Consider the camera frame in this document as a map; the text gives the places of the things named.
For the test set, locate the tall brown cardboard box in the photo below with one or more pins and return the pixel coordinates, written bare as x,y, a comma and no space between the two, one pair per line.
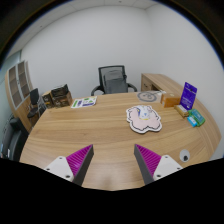
47,99

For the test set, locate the small blue box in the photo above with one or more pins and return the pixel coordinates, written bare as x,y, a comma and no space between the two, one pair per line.
192,121

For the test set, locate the wooden side desk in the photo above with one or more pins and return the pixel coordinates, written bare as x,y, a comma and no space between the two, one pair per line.
160,81

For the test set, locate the white blue yellow computer mouse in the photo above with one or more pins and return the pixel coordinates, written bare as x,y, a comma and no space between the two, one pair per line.
144,112

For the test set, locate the grey mesh office chair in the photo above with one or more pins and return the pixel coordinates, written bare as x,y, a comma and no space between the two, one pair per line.
113,81

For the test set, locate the small green box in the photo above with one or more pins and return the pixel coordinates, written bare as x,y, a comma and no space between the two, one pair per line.
198,117

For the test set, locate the wide brown cardboard box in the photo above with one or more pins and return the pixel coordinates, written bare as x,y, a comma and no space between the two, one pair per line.
63,101

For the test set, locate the purple standing sign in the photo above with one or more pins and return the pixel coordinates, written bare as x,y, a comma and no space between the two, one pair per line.
188,96

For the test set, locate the small yellow box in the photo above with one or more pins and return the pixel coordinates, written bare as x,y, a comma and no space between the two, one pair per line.
181,110

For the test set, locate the dark printed cardboard box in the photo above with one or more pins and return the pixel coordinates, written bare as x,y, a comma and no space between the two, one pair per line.
60,90

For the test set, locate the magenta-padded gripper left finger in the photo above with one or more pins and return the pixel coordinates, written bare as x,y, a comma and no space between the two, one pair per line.
60,166

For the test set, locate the round grey desk pad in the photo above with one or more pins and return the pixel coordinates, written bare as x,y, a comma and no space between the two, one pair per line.
147,96

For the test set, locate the orange cardboard box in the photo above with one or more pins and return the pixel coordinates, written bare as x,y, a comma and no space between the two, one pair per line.
170,100

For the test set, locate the white printed leaflet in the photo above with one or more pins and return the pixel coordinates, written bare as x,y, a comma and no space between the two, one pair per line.
84,102

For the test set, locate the pink cloud-shaped mouse pad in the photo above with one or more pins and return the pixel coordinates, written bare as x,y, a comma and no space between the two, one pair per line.
141,126

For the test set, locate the wooden shelf cabinet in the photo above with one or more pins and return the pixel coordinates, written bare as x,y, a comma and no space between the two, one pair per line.
16,90

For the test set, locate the black visitor chair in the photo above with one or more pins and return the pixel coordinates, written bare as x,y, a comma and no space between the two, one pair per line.
34,100

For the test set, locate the black leather armchair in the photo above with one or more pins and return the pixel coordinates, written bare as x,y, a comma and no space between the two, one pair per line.
13,140

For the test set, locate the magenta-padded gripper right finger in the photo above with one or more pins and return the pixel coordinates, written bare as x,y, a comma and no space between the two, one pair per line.
166,165

